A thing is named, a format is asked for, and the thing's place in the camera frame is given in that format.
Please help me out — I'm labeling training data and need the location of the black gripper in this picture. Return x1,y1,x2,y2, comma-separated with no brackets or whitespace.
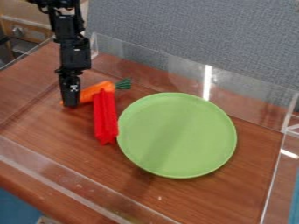
26,0,90,107

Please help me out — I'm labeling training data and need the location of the orange toy carrot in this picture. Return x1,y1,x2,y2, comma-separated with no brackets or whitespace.
58,77,133,106

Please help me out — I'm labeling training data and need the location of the wooden shelf with knob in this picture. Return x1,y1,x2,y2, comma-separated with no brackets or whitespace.
0,15,85,47

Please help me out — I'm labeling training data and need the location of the cardboard box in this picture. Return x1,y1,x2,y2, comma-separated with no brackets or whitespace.
0,0,89,32

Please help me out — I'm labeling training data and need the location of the green round plate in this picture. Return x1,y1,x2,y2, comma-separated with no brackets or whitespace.
117,93,237,179

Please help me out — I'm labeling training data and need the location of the clear acrylic triangle bracket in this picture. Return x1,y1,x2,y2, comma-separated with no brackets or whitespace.
89,32,99,60

